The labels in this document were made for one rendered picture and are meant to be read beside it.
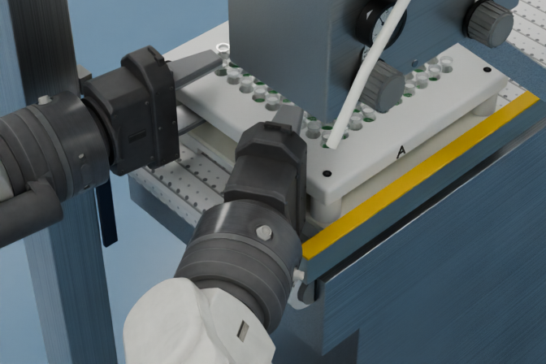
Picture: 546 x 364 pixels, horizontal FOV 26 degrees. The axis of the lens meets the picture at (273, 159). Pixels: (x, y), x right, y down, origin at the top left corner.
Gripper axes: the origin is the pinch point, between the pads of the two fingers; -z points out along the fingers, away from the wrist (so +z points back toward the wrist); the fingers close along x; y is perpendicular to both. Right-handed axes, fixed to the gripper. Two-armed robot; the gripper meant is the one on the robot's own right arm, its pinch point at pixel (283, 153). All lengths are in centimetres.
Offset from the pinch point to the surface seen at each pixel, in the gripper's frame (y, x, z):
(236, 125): -5.1, 0.0, -2.7
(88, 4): -90, 99, -151
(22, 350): -60, 99, -45
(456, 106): 13.4, 0.2, -10.5
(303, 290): 3.6, 8.9, 7.0
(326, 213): 4.5, 3.4, 2.8
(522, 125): 19.5, 5.7, -16.1
